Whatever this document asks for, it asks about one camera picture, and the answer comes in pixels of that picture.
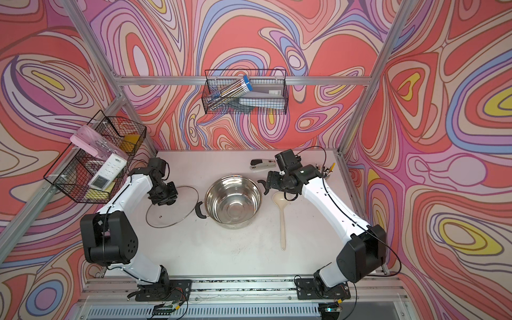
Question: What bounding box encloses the glass pot lid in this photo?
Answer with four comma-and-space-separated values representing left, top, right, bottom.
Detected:
145, 185, 199, 229

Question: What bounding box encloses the beige plastic ladle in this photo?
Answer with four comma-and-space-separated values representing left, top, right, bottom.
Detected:
272, 191, 289, 251

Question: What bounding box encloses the stainless steel pot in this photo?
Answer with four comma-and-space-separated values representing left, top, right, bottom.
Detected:
195, 175, 262, 229

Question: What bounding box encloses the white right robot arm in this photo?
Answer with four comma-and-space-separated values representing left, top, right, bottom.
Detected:
260, 149, 387, 291

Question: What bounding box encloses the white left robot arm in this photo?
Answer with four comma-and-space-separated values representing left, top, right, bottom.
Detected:
80, 157, 178, 297

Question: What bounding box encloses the grey black stapler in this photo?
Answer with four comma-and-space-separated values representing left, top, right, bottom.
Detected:
249, 159, 277, 172

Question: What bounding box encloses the white calculator device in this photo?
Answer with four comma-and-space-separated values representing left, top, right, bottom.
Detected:
89, 153, 127, 191

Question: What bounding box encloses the yellow object in basket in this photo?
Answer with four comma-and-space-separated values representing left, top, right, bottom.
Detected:
119, 134, 140, 154

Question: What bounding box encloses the white box in basket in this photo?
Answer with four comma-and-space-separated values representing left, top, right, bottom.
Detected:
239, 83, 285, 109

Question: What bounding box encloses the pink case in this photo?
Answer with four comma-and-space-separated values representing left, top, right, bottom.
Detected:
70, 125, 116, 160

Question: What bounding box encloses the pack of pencils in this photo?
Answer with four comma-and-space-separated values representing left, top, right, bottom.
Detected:
206, 75, 253, 111

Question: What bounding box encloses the black wire basket left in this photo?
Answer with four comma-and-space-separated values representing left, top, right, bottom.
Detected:
44, 111, 147, 204

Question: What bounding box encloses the black wire basket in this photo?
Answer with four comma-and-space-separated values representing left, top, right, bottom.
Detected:
201, 68, 289, 115
44, 111, 147, 204

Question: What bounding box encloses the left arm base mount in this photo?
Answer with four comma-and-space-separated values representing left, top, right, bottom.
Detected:
133, 279, 192, 302

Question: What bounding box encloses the black wire basket back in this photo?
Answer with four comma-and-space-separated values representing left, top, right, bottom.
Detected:
201, 68, 289, 115

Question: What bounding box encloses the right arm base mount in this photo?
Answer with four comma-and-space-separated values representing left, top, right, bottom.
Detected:
293, 275, 351, 301

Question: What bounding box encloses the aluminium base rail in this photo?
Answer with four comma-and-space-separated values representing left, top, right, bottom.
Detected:
69, 275, 418, 319

